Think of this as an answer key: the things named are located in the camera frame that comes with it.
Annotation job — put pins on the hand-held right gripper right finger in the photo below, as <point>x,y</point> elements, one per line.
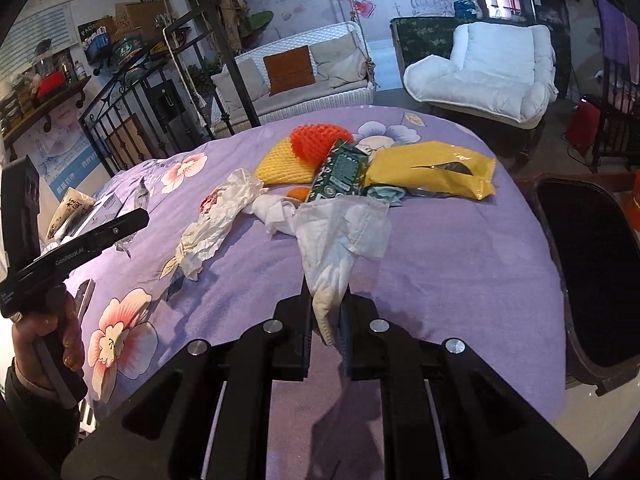
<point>360,347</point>

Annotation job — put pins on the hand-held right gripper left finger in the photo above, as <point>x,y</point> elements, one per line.
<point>295,342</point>

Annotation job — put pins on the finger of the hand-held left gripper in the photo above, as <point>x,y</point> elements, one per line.
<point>117,230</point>

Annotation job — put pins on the orange peel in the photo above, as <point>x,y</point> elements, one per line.
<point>299,194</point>

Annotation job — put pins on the yellow foam fruit net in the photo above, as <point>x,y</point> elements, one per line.
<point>280,162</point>

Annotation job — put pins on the black trash bin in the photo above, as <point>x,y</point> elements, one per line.
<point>595,270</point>

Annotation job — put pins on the person's left forearm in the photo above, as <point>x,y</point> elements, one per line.
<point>30,425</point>

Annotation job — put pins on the person's left hand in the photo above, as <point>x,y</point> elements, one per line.
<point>30,340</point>

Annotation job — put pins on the printed paper cup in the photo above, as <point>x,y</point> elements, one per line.
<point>67,212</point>

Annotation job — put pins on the crumpled printed paper wrapper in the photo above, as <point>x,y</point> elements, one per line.
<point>215,220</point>

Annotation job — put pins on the purple floral blanket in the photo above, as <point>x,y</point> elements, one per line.
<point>450,270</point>

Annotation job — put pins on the small crumpled white tissue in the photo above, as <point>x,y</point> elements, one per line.
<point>272,212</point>

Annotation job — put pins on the light blue face mask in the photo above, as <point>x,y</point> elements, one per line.
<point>387,195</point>

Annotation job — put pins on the green printed packet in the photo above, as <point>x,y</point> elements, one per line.
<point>340,170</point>

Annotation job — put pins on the yellow plastic bag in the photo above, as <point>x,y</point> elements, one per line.
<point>425,167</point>

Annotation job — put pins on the red foam fruit net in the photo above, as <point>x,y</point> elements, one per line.
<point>315,142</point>

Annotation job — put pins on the beige cushion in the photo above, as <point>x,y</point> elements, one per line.
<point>347,72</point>
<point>252,80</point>
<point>335,47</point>

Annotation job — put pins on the white wicker swing sofa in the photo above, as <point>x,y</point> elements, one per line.
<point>300,100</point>

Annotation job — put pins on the orange cushion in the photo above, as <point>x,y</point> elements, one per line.
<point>290,70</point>

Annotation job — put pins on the banana plant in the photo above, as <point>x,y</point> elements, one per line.
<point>240,10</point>

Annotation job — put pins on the white padded armchair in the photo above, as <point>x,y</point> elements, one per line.
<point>490,70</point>

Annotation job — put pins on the red heater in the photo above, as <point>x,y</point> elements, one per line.
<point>585,127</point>

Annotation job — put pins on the black wooden rack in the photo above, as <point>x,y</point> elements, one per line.
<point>617,120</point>

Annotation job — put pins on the purple towel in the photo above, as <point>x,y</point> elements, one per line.
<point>614,35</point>

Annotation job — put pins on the wooden wall shelf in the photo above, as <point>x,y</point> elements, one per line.
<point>45,105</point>

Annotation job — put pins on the black metal bed frame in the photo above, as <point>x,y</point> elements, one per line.
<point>230,60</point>

